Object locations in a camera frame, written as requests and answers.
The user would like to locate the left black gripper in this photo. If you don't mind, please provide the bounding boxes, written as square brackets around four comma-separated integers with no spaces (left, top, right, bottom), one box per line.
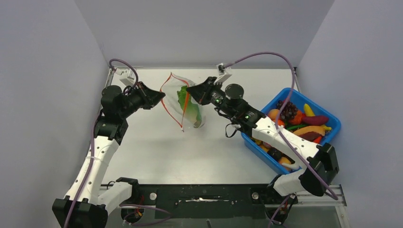
[119,81,166,118]

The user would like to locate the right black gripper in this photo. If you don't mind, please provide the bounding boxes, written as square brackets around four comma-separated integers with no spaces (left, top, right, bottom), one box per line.
[186,77,235,119]

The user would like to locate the green lettuce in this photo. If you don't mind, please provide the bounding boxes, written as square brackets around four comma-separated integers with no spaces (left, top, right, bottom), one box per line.
[177,86,202,128]

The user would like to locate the clear zip bag orange zipper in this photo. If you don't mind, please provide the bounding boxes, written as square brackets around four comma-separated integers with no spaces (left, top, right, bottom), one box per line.
[160,73,206,131]

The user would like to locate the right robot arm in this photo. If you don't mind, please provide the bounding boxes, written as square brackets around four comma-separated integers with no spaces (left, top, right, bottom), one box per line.
[186,77,339,203]

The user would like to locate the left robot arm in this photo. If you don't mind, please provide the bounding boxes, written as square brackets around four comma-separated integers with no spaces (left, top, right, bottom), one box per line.
[52,82,165,228]

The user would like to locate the peach apricot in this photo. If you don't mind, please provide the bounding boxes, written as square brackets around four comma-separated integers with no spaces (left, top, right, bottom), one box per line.
[267,109,279,121]

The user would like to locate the purple grapes bunch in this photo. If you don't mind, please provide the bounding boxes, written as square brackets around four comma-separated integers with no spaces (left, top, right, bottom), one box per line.
[279,102,299,122]

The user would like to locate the dark plum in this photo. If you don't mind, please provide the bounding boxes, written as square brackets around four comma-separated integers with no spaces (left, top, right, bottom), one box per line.
[267,147,283,162]

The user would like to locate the blue plastic bin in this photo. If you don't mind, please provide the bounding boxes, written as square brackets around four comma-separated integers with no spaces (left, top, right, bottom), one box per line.
[241,87,341,175]

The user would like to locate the yellow banana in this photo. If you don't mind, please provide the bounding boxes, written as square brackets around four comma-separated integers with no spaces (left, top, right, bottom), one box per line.
[304,104,316,117]

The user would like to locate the purple sweet potato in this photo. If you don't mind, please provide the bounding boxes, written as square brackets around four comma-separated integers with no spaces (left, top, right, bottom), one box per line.
[301,115,329,126]

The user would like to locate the red carrot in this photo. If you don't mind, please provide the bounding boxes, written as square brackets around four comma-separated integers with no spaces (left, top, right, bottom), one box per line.
[313,135,323,144]

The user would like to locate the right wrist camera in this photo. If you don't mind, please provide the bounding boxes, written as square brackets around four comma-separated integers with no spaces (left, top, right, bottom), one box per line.
[214,63,232,85]

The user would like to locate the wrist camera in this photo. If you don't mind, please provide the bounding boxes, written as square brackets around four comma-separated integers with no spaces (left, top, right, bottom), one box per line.
[214,63,232,85]
[114,68,136,86]

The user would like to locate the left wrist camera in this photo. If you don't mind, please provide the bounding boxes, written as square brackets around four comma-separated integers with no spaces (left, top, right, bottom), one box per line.
[114,68,136,86]

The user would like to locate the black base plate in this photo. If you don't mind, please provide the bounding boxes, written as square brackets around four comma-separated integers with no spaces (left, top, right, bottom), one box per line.
[123,183,284,219]

